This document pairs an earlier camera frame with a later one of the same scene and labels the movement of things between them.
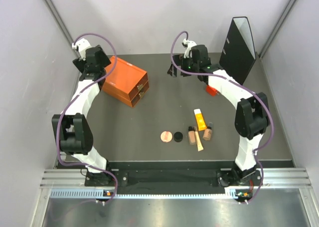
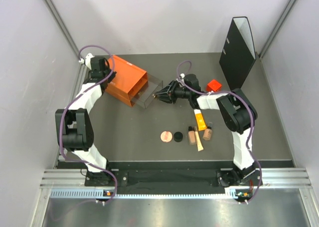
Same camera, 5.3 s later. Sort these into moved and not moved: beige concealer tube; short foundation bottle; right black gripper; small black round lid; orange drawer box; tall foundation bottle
Moved: right black gripper; orange drawer box
Not moved: tall foundation bottle; small black round lid; short foundation bottle; beige concealer tube
